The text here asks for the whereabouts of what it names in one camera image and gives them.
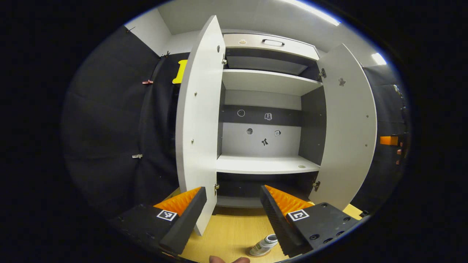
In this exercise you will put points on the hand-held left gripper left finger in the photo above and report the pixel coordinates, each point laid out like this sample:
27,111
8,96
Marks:
186,223

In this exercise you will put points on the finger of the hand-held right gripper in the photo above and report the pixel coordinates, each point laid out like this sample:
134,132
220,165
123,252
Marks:
388,140

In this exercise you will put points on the black backdrop cloth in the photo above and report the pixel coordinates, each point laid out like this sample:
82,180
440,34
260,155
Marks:
106,120

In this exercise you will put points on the grey cabinet drawer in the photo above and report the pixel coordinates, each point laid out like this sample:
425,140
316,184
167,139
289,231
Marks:
256,45

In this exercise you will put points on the white cabinet shelf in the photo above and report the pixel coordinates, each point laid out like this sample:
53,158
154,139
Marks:
267,82
256,164

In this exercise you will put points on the round wooden coaster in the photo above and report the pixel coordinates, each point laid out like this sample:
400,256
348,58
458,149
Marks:
256,255

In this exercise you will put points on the small ceiling light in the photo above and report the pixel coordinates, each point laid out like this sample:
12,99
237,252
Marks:
378,58

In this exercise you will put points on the white bottle with green label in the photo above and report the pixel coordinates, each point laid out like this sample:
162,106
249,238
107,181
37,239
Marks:
265,244

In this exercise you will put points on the grey cabinet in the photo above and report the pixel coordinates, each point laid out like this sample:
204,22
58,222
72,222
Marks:
261,144

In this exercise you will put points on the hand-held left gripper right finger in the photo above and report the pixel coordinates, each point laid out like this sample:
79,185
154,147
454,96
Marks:
279,223

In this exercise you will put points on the grey cabinet door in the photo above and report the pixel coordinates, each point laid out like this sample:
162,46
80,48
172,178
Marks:
199,120
347,138

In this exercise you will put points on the long ceiling light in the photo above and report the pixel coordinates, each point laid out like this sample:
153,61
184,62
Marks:
314,11

